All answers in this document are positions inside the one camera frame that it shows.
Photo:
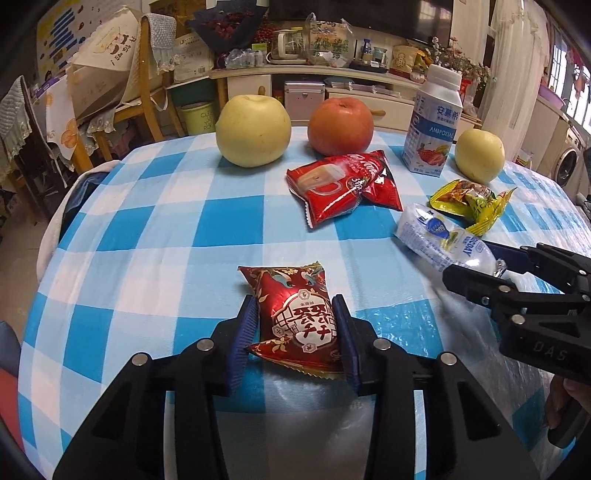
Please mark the small yellow apple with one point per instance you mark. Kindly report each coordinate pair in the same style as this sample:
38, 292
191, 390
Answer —
480, 154

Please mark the white curtain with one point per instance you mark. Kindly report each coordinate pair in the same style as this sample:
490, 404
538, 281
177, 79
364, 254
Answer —
512, 69

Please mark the red orange apple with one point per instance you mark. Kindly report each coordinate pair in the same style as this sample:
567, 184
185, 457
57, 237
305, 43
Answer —
340, 127

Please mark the dried flower bunch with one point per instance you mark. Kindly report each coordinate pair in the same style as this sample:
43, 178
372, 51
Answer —
466, 62

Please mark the dark blue flower bouquet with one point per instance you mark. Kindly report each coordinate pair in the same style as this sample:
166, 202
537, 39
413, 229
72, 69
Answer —
226, 27

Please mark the pack of water bottles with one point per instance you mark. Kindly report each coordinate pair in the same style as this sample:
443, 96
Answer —
242, 57

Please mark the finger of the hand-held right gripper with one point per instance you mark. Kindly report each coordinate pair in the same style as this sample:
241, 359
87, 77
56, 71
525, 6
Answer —
554, 265
471, 279

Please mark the red gold patterned snack packet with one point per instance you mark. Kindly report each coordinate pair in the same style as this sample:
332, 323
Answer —
295, 318

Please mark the grey lace chair cloth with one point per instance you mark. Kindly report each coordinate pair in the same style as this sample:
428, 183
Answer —
159, 41

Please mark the person's right hand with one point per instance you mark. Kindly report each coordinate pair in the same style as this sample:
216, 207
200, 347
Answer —
556, 397

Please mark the yellow green candy wrapper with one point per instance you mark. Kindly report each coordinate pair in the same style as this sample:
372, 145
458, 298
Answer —
461, 196

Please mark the cream printed cloth bag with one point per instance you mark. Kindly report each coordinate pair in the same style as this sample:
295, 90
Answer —
101, 55

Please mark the purple basin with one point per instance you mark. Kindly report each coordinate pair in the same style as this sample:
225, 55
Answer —
556, 97

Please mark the white cardboard box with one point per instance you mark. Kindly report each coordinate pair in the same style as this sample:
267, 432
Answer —
191, 57

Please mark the black television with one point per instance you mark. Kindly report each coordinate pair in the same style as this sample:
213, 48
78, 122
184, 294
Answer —
369, 14

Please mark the white yogurt drink bottle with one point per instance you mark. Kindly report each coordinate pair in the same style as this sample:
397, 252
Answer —
431, 124

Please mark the clear flower print bag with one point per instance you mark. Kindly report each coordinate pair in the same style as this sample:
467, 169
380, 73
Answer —
330, 41

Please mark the white orange print cloth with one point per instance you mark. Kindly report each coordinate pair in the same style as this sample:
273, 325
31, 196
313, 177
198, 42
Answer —
60, 120

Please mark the clear blue white plastic packet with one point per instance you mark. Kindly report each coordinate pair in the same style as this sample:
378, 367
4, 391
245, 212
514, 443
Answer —
434, 235

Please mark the white washing machine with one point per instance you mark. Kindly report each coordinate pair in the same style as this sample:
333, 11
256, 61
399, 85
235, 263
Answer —
568, 161

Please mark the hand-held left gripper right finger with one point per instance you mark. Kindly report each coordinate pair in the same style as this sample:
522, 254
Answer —
344, 341

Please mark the green bucket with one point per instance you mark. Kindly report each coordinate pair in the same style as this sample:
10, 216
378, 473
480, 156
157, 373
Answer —
198, 120

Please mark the large yellow apple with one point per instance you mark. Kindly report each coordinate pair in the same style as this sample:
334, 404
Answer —
254, 131

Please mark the blue white checked tablecloth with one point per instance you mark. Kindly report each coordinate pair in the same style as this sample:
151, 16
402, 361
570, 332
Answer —
138, 277

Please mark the small blue bottle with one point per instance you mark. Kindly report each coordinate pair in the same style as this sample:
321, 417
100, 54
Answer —
367, 50

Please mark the wall poster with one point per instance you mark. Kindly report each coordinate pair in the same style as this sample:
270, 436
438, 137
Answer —
60, 32

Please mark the dark blue cloth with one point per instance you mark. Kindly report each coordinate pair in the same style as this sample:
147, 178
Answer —
78, 203

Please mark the cream cabinet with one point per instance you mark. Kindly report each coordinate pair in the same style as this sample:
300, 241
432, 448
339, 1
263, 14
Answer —
244, 90

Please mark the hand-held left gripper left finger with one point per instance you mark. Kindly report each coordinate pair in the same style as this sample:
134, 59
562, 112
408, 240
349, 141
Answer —
240, 341

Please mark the silver metal case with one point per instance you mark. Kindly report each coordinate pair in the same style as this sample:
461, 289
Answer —
302, 101

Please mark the white coffee maker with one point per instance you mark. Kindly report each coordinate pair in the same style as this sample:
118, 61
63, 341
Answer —
288, 46

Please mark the wooden chair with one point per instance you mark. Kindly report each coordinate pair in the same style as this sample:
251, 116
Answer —
147, 92

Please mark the red cup print snack packet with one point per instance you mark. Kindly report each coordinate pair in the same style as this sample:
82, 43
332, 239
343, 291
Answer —
332, 184

